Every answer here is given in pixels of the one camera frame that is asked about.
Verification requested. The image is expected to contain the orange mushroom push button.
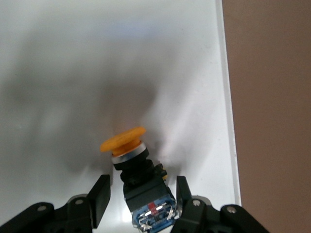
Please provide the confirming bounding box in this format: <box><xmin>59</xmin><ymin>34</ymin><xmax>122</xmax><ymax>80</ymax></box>
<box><xmin>100</xmin><ymin>126</ymin><xmax>180</xmax><ymax>231</ymax></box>

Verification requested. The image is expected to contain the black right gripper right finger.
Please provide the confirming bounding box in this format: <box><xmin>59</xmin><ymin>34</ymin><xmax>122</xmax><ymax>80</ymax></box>
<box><xmin>171</xmin><ymin>175</ymin><xmax>212</xmax><ymax>233</ymax></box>

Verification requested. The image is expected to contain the white drawer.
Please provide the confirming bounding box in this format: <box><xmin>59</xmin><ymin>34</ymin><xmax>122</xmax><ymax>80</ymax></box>
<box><xmin>0</xmin><ymin>0</ymin><xmax>242</xmax><ymax>233</ymax></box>

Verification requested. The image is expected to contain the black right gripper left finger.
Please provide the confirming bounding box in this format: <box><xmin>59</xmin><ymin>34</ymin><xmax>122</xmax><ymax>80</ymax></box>
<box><xmin>54</xmin><ymin>174</ymin><xmax>111</xmax><ymax>233</ymax></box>

